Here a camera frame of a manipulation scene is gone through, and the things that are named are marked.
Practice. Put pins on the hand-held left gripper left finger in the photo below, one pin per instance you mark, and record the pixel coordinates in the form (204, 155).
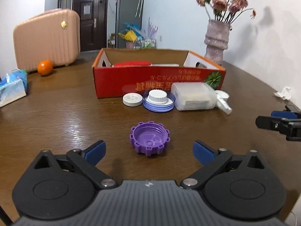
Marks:
(95, 152)

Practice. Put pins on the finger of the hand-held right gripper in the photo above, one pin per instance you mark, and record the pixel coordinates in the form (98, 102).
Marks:
(278, 113)
(268, 122)

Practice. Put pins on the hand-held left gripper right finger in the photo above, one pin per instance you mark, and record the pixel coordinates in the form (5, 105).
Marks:
(203, 152)

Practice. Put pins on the purple notched bottle cap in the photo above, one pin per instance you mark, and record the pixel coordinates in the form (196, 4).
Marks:
(143, 138)

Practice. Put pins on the red cardboard box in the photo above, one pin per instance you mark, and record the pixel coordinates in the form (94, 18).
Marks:
(117, 82)

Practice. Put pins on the crumpled white tissue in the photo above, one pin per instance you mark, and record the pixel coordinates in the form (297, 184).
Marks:
(283, 93)

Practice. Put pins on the white spray bottle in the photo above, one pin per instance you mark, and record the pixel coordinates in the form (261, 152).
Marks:
(224, 107)

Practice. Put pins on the translucent white plastic box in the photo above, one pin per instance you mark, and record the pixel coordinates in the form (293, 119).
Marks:
(192, 96)

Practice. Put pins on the white round lid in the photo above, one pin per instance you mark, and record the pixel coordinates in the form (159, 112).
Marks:
(132, 100)

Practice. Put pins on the blue bottle cap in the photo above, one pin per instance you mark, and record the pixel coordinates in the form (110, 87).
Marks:
(152, 108)

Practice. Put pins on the white ridged cap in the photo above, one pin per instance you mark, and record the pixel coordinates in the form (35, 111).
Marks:
(157, 96)

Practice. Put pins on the pink ceramic vase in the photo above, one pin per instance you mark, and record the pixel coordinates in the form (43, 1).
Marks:
(216, 40)

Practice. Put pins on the orange fruit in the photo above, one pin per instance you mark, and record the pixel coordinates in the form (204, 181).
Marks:
(45, 68)

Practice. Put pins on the blue tissue pack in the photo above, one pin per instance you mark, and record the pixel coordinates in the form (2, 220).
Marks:
(11, 88)

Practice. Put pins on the pink flower pot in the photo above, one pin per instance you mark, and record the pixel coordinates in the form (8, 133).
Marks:
(129, 44)

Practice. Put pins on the pink suitcase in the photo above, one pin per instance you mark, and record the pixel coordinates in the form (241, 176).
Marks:
(47, 42)

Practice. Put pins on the yellow watering can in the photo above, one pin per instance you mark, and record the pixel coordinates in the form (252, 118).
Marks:
(129, 36)

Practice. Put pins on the bunch of dried roses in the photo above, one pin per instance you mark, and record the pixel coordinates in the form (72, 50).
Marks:
(221, 3)

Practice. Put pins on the blue folding rack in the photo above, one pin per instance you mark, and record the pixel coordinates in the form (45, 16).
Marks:
(130, 27)

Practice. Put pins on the dark brown entrance door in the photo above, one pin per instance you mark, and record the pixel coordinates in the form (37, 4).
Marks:
(90, 21)

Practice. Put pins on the grey refrigerator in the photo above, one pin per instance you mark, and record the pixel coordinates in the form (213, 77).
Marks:
(128, 16)

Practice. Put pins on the hanging white sticks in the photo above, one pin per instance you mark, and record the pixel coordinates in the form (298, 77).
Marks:
(140, 2)

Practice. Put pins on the purple wall decoration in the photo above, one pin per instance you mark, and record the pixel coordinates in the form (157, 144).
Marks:
(151, 29)

